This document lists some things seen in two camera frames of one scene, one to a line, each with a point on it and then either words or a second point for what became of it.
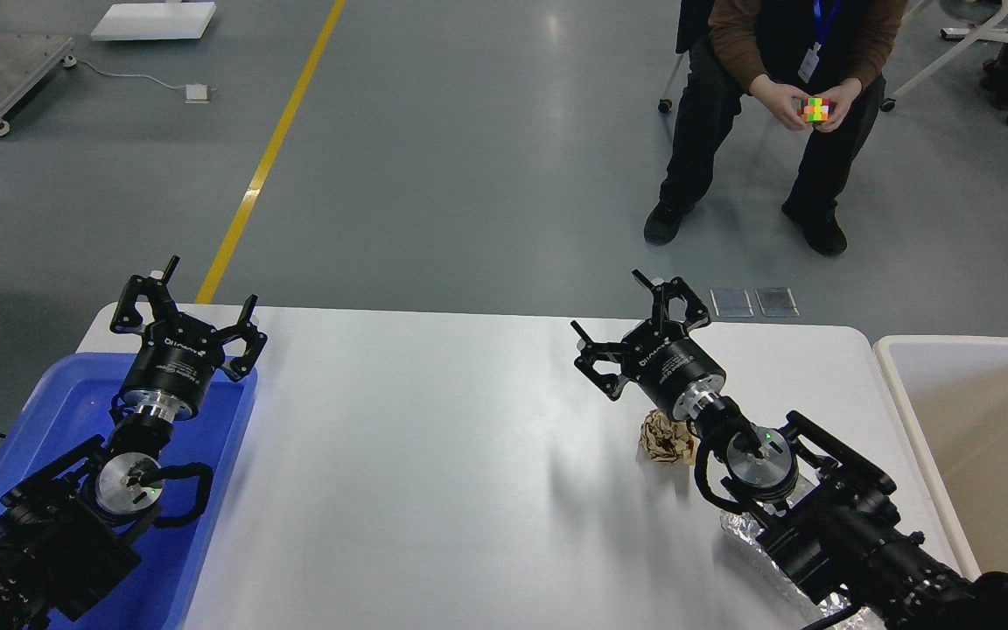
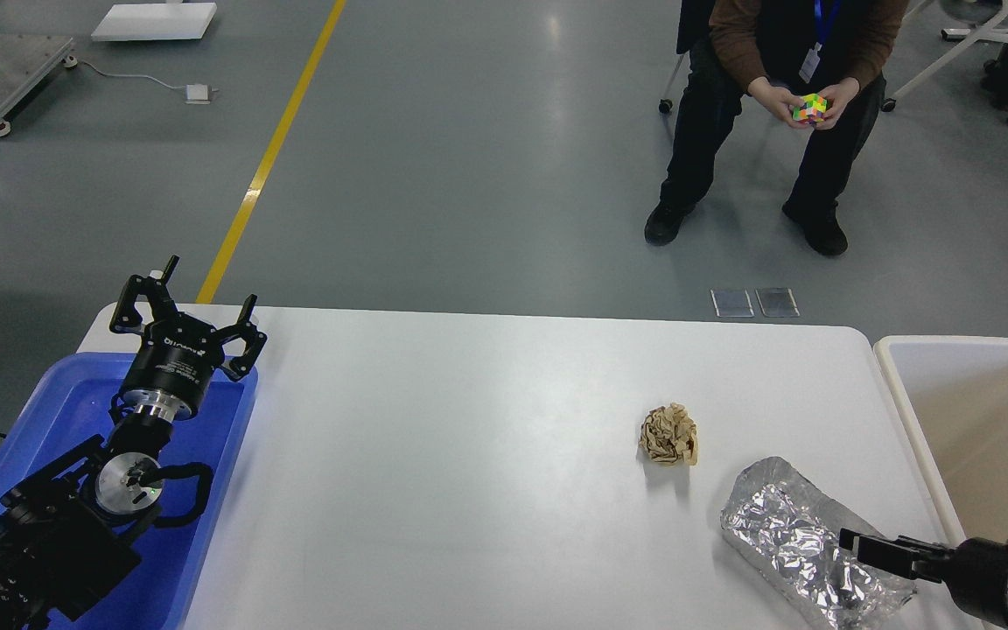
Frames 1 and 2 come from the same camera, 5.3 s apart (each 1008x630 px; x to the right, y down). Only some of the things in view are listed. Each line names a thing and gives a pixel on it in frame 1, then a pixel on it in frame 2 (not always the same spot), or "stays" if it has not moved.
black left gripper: [178, 358] stays
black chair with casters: [694, 21] stays
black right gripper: [671, 367] to [976, 571]
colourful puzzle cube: [814, 109] stays
